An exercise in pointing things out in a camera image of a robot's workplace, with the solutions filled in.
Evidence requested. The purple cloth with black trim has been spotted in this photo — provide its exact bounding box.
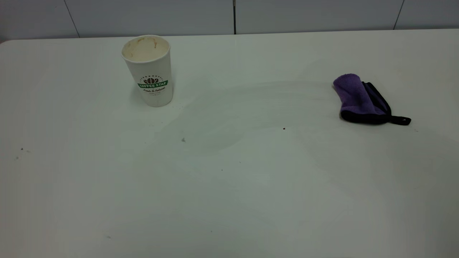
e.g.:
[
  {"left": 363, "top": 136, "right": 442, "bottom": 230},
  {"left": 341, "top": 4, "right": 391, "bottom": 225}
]
[{"left": 333, "top": 73, "right": 412, "bottom": 126}]

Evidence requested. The white paper coffee cup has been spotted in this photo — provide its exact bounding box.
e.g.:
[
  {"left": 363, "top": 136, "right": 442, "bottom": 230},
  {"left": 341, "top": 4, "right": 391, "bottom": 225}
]
[{"left": 121, "top": 35, "right": 174, "bottom": 108}]

